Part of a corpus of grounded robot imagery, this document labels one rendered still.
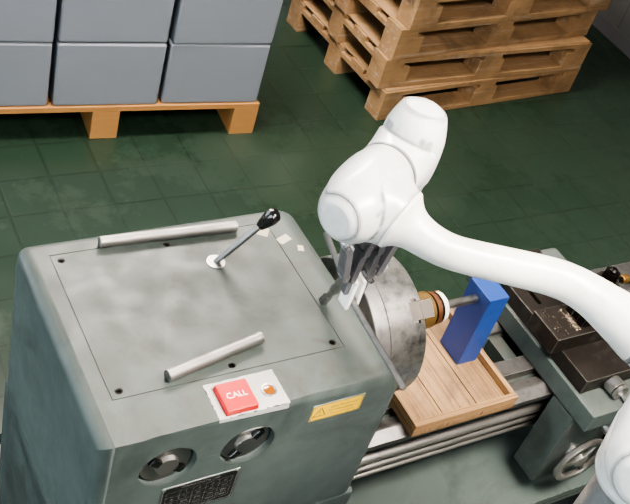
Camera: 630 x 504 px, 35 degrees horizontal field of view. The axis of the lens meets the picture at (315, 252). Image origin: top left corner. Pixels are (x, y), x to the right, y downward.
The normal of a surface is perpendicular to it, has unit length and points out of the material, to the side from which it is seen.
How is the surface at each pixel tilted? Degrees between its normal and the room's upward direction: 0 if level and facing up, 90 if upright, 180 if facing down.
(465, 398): 0
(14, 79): 90
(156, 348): 0
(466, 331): 90
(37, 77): 90
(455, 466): 0
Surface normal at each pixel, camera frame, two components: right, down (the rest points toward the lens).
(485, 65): 0.47, 0.68
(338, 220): -0.61, 0.38
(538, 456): -0.86, 0.15
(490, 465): 0.25, -0.72
